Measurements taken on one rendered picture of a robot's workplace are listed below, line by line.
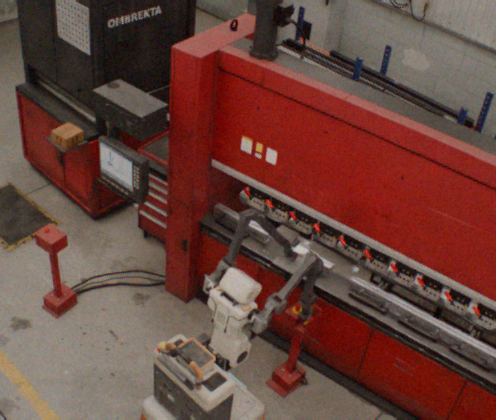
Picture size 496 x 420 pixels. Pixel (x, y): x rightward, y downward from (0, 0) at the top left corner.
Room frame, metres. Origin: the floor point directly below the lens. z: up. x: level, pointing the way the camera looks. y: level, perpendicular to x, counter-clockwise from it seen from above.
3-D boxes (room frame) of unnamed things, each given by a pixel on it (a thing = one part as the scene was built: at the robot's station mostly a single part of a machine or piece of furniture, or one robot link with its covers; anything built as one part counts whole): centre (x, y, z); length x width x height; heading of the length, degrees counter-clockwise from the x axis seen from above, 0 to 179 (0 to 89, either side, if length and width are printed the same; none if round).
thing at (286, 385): (3.21, -0.47, 0.06); 0.25 x 0.20 x 0.12; 138
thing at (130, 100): (3.92, 0.87, 1.53); 0.51 x 0.25 x 0.85; 54
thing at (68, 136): (4.73, 1.61, 1.04); 0.30 x 0.26 x 0.12; 49
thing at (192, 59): (4.33, 0.28, 1.15); 0.85 x 0.25 x 2.30; 148
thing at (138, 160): (3.82, 0.88, 1.42); 0.45 x 0.12 x 0.36; 54
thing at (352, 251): (3.47, -0.78, 1.26); 0.15 x 0.09 x 0.17; 58
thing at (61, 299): (3.71, 1.46, 0.41); 0.25 x 0.20 x 0.83; 148
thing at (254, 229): (3.96, 0.01, 0.92); 0.50 x 0.06 x 0.10; 58
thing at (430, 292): (3.16, -1.29, 1.26); 0.15 x 0.09 x 0.17; 58
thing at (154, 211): (4.76, 0.63, 0.50); 0.50 x 0.50 x 1.00; 58
